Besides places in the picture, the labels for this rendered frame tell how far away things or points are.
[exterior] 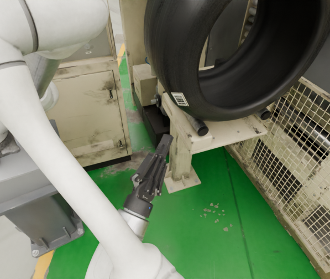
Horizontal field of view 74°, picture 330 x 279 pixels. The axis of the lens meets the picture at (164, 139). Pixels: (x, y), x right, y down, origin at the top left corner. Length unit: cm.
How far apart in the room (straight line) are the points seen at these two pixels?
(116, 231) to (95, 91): 110
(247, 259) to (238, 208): 33
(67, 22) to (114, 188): 141
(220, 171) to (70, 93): 125
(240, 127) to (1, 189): 100
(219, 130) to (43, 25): 75
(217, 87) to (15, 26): 80
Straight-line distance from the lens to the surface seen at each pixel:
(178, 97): 69
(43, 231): 155
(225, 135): 97
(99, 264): 58
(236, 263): 157
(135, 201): 58
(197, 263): 153
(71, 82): 138
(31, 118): 47
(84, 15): 53
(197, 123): 83
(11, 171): 105
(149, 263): 44
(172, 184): 173
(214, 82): 106
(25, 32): 49
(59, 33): 51
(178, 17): 60
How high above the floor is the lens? 146
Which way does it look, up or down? 45 degrees down
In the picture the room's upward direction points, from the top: straight up
